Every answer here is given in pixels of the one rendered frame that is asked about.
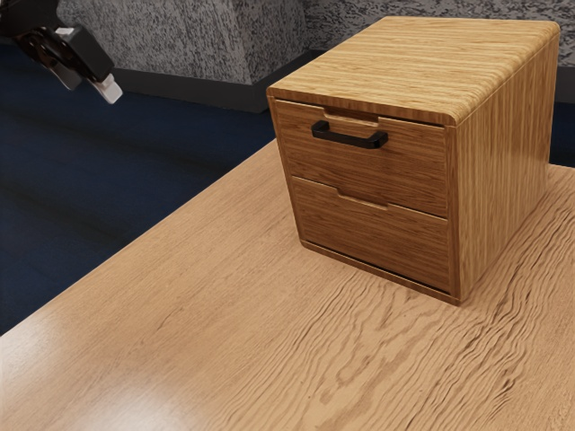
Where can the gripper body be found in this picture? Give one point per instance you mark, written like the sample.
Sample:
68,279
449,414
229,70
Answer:
22,13

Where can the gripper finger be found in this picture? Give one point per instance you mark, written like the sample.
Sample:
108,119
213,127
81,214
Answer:
49,56
87,54

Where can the wooden two-drawer cabinet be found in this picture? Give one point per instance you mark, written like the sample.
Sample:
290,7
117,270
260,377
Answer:
404,148

